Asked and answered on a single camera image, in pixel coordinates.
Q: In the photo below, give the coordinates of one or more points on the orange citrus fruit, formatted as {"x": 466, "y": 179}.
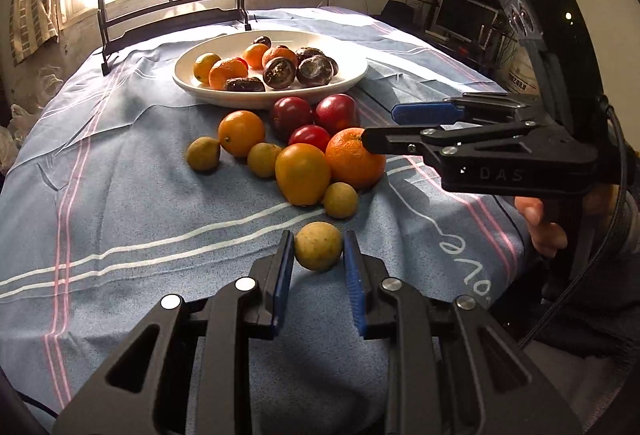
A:
{"x": 302, "y": 174}

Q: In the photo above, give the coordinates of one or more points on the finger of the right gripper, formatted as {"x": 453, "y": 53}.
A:
{"x": 418, "y": 139}
{"x": 471, "y": 107}

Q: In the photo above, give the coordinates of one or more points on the white ceramic plate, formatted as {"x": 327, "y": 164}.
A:
{"x": 254, "y": 69}

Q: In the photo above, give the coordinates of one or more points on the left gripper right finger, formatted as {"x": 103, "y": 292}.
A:
{"x": 386, "y": 308}

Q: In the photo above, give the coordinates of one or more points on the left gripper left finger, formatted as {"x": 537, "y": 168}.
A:
{"x": 251, "y": 307}

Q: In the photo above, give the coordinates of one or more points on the computer monitor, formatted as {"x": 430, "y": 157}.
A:
{"x": 467, "y": 20}

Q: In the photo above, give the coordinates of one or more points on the small yellow lime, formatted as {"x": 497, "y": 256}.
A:
{"x": 202, "y": 65}

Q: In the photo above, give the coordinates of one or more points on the small red tomato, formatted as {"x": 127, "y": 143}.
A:
{"x": 311, "y": 134}

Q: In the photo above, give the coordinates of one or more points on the wrinkled dark passion fruit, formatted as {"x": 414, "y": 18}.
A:
{"x": 315, "y": 71}

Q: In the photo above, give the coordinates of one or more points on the yellow-green lime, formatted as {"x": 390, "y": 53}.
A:
{"x": 318, "y": 246}

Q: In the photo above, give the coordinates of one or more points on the large orange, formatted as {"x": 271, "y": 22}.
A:
{"x": 352, "y": 163}

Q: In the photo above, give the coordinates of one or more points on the person's right hand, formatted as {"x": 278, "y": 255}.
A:
{"x": 547, "y": 234}

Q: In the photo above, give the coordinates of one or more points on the blue striped tablecloth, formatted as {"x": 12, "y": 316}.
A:
{"x": 101, "y": 217}

